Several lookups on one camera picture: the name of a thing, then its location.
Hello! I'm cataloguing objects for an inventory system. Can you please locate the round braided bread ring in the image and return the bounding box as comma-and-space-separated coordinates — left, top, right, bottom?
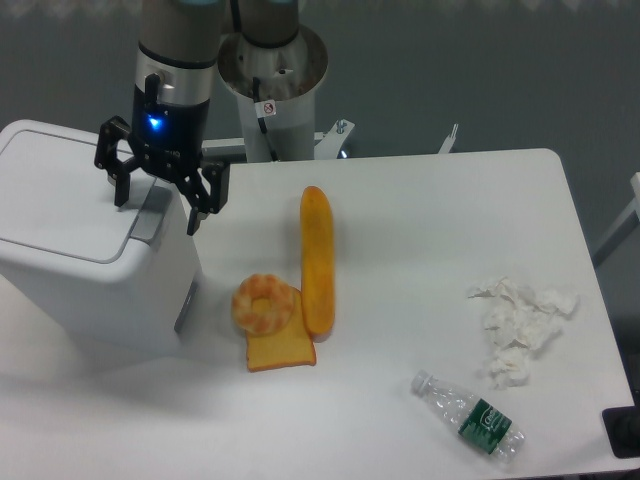
230, 272, 297, 335

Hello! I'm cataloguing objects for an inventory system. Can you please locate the crumpled white tissue paper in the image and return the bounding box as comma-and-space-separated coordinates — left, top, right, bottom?
467, 276, 580, 390

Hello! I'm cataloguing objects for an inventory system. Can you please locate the clear plastic water bottle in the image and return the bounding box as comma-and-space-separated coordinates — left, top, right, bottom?
411, 370, 525, 464

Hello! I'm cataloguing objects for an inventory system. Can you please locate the white base bracket frame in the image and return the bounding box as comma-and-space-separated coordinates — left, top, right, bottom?
202, 119, 459, 163

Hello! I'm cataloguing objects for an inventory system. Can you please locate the orange toast slice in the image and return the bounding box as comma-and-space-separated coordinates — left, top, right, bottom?
245, 287, 317, 373

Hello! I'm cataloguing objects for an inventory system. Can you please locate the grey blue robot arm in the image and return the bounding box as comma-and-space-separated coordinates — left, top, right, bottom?
94, 1, 299, 234

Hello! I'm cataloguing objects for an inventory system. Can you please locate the long orange baguette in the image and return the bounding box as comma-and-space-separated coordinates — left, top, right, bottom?
300, 186, 335, 336

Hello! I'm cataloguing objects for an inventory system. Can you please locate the black device at edge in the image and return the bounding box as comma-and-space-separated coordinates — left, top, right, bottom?
602, 406, 639, 459

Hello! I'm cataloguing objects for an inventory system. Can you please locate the white frame at right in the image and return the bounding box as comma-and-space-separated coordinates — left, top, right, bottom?
591, 172, 639, 268

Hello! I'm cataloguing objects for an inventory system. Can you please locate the white trash can lid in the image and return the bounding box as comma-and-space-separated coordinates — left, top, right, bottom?
1, 122, 171, 264

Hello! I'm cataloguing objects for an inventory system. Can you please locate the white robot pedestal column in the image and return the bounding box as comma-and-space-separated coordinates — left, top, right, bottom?
218, 26, 328, 163

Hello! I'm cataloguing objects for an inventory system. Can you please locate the white trash can body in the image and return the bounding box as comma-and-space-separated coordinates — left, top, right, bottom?
1, 120, 201, 354

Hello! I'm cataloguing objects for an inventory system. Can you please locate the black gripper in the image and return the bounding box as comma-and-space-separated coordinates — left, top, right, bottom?
94, 97, 230, 236

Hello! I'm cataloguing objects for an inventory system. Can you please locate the black cable on pedestal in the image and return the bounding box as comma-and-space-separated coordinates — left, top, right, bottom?
252, 75, 279, 162

